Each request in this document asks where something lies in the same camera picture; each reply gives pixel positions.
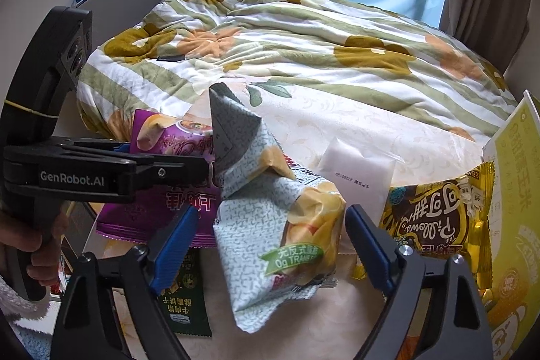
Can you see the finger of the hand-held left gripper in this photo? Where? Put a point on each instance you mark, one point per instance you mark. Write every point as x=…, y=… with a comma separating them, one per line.
x=168, y=174
x=120, y=149

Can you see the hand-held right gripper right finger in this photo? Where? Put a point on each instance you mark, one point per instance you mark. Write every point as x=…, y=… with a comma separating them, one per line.
x=371, y=250

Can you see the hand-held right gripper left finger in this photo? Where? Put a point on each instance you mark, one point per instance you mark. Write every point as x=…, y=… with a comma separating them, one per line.
x=179, y=246

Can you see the grey-green patterned chip bag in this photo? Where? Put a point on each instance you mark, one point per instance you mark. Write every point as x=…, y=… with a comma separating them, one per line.
x=261, y=250

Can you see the person's left hand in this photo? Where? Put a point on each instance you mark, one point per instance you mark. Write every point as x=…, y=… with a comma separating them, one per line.
x=25, y=233

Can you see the purple snack bag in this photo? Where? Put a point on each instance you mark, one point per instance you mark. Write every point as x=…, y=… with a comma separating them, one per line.
x=139, y=216

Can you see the dark green snack packet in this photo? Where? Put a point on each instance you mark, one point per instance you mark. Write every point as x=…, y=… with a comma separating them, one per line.
x=187, y=301

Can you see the gold brown snack bag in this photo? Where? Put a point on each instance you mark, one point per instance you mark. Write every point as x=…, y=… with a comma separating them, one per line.
x=430, y=212

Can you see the small white packet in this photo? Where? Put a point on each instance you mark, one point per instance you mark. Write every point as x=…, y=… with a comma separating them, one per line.
x=354, y=170

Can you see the yellow-green cardboard box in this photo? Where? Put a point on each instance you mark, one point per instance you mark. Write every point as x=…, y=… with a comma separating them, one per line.
x=514, y=216

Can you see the floral striped blanket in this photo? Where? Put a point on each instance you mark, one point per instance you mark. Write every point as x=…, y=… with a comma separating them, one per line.
x=295, y=39

